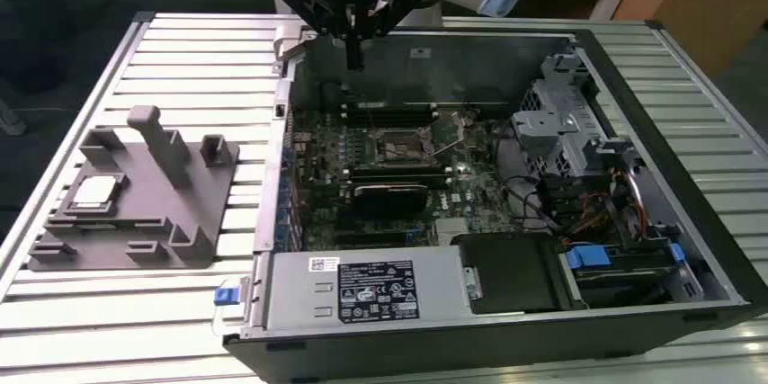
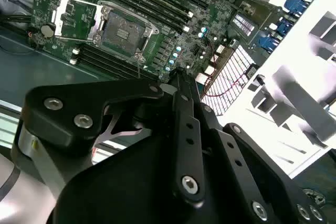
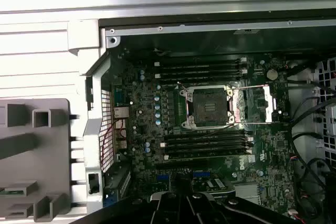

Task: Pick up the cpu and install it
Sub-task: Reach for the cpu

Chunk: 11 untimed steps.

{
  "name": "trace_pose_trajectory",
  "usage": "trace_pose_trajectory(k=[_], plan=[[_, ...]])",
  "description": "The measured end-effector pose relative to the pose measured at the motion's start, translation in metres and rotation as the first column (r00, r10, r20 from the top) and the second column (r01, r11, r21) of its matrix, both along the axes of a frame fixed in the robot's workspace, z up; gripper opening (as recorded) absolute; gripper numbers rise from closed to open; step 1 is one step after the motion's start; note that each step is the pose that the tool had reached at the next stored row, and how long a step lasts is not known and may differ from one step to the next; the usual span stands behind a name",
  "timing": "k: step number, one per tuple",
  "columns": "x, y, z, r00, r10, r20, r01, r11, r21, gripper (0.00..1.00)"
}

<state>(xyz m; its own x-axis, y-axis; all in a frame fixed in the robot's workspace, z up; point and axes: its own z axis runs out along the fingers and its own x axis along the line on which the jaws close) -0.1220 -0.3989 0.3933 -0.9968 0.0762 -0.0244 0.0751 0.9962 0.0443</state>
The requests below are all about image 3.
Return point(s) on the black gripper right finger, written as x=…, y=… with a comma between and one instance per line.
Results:
x=199, y=211

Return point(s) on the thin metal locking lever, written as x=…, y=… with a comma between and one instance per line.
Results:
x=260, y=122
x=182, y=91

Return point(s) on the CPU socket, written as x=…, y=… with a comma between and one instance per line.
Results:
x=207, y=106

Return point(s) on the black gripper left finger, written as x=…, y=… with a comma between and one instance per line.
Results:
x=168, y=211

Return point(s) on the grey parts rack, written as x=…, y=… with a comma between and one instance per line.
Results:
x=52, y=161

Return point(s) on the round coin battery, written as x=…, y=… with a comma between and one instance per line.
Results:
x=272, y=74

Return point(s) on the black expansion slot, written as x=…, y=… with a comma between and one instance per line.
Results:
x=183, y=167

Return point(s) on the silver chipset heat sink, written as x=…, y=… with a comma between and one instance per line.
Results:
x=245, y=191

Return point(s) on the metal disk bay cage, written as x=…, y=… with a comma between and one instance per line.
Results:
x=331, y=119

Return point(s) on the black PC case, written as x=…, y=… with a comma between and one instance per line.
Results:
x=210, y=28

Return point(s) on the green RAM stick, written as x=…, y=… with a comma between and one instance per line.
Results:
x=10, y=193

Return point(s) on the metal socket cover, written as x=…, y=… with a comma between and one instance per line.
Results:
x=270, y=103

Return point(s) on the black expansion card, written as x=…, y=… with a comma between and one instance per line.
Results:
x=218, y=184

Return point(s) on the green motherboard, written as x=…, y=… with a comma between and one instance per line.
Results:
x=273, y=134

